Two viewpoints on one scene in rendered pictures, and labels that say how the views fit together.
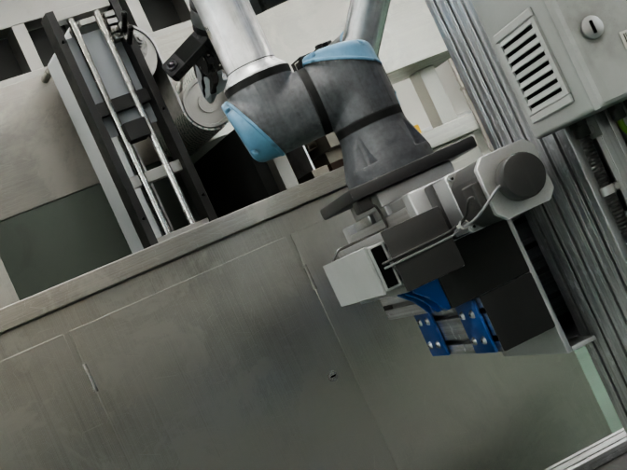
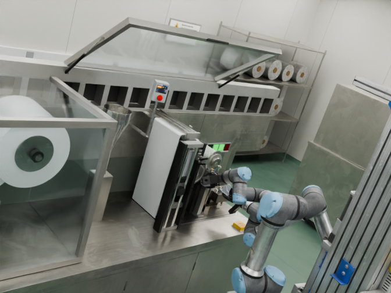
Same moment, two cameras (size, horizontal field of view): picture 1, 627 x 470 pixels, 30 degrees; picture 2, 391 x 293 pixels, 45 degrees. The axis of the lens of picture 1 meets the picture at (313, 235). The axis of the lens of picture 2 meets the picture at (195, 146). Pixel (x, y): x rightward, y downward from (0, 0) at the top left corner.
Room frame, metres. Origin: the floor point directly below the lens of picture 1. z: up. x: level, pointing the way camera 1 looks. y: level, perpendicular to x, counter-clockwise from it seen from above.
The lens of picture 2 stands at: (0.25, 1.11, 2.21)
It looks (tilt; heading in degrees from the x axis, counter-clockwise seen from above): 19 degrees down; 338
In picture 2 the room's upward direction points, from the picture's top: 18 degrees clockwise
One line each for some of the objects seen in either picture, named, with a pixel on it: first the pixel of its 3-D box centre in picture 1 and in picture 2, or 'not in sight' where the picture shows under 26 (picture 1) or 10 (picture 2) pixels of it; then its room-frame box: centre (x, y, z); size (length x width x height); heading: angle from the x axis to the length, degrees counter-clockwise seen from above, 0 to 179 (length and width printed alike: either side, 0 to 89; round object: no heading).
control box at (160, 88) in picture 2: not in sight; (159, 91); (2.48, 0.49, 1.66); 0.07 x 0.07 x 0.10; 2
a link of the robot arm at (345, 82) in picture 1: (346, 84); (270, 282); (1.92, -0.15, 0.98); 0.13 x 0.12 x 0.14; 91
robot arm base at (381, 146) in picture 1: (380, 146); not in sight; (1.92, -0.16, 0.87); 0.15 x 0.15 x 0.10
